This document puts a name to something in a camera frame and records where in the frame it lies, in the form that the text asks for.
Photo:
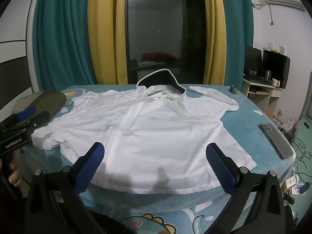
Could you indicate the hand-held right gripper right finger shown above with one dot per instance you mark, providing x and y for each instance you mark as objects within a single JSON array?
[{"x": 220, "y": 168}]

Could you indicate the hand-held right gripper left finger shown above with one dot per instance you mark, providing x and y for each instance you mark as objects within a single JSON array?
[{"x": 92, "y": 160}]

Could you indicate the grey padded headboard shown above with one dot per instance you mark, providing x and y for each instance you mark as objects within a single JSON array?
[{"x": 308, "y": 97}]

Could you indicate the silver smartphone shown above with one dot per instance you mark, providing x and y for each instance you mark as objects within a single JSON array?
[{"x": 276, "y": 141}]

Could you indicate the pink cloth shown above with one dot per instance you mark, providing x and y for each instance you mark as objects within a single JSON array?
[{"x": 288, "y": 124}]

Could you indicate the white computer desk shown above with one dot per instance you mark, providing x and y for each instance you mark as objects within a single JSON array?
[{"x": 258, "y": 92}]

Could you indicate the narrow teal curtain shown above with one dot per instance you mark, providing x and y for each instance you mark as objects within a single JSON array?
[{"x": 236, "y": 41}]

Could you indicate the wide teal curtain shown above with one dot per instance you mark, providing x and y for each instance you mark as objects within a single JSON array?
[{"x": 61, "y": 41}]

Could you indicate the person's left hand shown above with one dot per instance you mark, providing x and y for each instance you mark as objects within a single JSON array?
[{"x": 15, "y": 173}]

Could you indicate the steel cup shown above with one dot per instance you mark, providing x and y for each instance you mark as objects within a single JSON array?
[{"x": 267, "y": 75}]

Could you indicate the white mug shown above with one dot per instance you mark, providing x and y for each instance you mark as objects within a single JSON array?
[{"x": 275, "y": 82}]

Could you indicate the white hooded jacket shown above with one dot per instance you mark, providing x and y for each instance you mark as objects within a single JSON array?
[{"x": 146, "y": 131}]

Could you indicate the dark glass sliding door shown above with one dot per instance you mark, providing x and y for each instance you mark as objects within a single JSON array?
[{"x": 158, "y": 29}]

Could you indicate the slim black monitor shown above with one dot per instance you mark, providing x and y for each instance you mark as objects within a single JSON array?
[{"x": 253, "y": 58}]

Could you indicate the small green toy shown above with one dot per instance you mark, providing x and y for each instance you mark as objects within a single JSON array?
[{"x": 234, "y": 89}]

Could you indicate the black keyboard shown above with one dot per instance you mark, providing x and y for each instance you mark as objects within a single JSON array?
[{"x": 256, "y": 80}]

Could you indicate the white wall air conditioner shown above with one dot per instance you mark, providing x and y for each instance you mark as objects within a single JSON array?
[{"x": 280, "y": 2}]

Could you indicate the teal dinosaur print blanket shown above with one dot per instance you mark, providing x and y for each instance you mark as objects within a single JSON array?
[{"x": 243, "y": 126}]

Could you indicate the large black monitor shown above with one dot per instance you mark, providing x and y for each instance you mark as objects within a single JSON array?
[{"x": 276, "y": 63}]

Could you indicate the narrow yellow curtain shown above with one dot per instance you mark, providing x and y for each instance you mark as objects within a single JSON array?
[{"x": 214, "y": 41}]

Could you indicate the wide yellow curtain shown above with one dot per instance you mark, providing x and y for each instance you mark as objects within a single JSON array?
[{"x": 104, "y": 41}]

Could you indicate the small white box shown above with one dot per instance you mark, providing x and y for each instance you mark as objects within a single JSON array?
[{"x": 291, "y": 182}]

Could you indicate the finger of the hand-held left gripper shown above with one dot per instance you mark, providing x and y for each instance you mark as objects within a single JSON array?
[
  {"x": 26, "y": 113},
  {"x": 40, "y": 118}
]

